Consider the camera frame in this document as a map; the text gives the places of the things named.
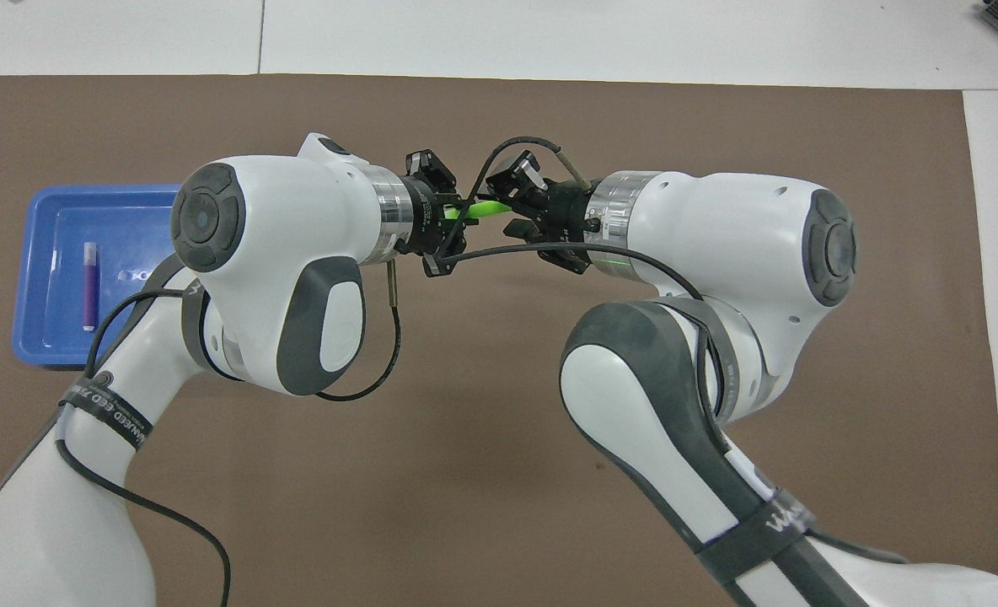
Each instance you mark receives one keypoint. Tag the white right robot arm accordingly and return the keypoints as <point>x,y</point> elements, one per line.
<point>718,253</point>

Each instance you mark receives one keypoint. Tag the purple marker pen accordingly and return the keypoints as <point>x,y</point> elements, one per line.
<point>89,291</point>

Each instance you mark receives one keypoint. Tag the green marker pen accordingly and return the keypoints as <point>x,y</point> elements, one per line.
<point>486,208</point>

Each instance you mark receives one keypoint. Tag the brown table mat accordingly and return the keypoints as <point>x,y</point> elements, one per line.
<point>482,472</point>

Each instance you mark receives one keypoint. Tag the blue plastic tray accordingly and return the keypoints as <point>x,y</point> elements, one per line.
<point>52,320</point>

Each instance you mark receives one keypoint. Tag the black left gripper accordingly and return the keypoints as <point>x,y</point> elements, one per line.
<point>427,219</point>

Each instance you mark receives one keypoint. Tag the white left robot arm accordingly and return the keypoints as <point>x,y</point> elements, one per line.
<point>280,236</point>

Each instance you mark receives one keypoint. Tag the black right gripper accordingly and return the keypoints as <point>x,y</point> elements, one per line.
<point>566,215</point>

